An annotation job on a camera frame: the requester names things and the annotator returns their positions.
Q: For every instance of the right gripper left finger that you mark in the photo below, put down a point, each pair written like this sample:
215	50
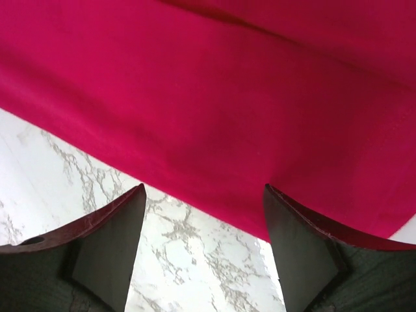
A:
86	265

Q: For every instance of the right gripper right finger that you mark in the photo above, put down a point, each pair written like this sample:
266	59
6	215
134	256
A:
324	265

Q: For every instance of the red t shirt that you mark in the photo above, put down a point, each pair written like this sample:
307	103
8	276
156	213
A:
209	101

